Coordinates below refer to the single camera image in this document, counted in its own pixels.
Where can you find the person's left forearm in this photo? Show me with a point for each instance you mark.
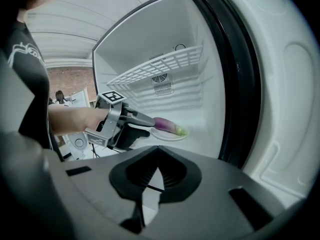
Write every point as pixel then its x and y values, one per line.
pixel 75 120

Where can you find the white display cabinet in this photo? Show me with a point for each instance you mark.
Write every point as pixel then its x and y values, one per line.
pixel 81 99

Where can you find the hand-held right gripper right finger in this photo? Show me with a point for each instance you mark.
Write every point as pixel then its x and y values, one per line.
pixel 192 181

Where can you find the white device with round dial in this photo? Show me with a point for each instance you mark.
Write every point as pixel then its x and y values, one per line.
pixel 78 142

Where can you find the person's left hand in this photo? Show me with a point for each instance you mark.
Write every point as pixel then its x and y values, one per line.
pixel 128 113

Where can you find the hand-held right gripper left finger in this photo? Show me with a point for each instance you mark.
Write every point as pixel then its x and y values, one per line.
pixel 120 181

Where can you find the white plate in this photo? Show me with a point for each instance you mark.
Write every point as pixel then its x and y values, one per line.
pixel 170 137

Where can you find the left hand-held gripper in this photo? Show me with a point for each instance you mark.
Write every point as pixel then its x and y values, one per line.
pixel 112 119

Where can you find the purple green vegetable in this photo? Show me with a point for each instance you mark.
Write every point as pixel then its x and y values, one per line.
pixel 165 124

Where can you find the person's black t-shirt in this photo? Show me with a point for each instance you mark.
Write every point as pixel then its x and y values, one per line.
pixel 32 84

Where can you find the black mini fridge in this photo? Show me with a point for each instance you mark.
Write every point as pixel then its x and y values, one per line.
pixel 150 34

